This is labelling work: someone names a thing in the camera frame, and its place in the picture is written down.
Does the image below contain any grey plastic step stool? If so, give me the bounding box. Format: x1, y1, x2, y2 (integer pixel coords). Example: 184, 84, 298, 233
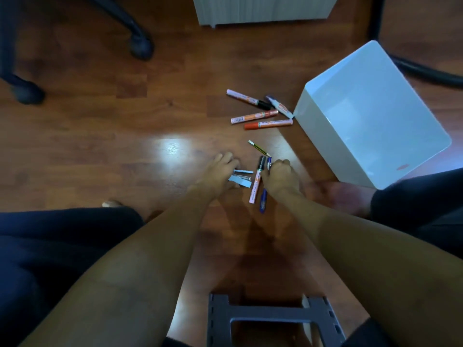
206, 293, 346, 347

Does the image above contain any green striped pencil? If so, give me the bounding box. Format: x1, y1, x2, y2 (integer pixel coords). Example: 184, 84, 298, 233
248, 140, 271, 158

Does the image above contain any person's leg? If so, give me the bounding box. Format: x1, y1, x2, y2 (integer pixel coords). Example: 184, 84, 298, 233
370, 168, 463, 259
0, 207, 146, 347

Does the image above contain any person's right leg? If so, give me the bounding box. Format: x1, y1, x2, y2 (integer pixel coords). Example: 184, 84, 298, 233
370, 168, 463, 259

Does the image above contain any white plastic bin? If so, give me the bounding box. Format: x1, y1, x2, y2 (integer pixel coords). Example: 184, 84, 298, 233
293, 40, 453, 191

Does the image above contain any person's left forearm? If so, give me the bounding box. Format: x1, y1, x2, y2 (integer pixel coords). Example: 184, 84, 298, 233
20, 189, 222, 347

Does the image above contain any person's left hand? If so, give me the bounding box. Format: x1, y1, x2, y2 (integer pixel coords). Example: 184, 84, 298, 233
193, 152, 241, 200

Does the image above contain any red orange marker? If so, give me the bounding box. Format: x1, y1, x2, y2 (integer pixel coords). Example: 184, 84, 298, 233
244, 119, 293, 131

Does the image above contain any person's left leg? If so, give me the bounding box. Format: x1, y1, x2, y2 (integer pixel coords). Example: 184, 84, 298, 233
0, 207, 146, 347

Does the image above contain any pink marker with black cap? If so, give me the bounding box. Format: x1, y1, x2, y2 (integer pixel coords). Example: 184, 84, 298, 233
249, 155, 267, 204
226, 89, 273, 111

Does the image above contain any light orange marker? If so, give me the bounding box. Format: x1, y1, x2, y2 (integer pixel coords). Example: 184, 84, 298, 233
230, 110, 279, 125

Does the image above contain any white cabinet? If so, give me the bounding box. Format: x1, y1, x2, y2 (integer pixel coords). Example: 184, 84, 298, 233
191, 0, 340, 29

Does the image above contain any black curved furniture base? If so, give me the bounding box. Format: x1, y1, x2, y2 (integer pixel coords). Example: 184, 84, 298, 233
368, 0, 463, 88

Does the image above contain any blue pen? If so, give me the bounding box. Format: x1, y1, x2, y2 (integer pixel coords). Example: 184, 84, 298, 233
259, 157, 272, 214

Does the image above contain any person's right hand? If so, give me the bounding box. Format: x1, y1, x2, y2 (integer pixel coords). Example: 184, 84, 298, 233
261, 159, 301, 201

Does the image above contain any person's right forearm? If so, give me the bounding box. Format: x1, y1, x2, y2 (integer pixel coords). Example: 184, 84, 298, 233
274, 191, 463, 347

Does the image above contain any black office chair base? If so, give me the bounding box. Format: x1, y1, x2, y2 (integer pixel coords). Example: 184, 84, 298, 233
0, 0, 156, 105

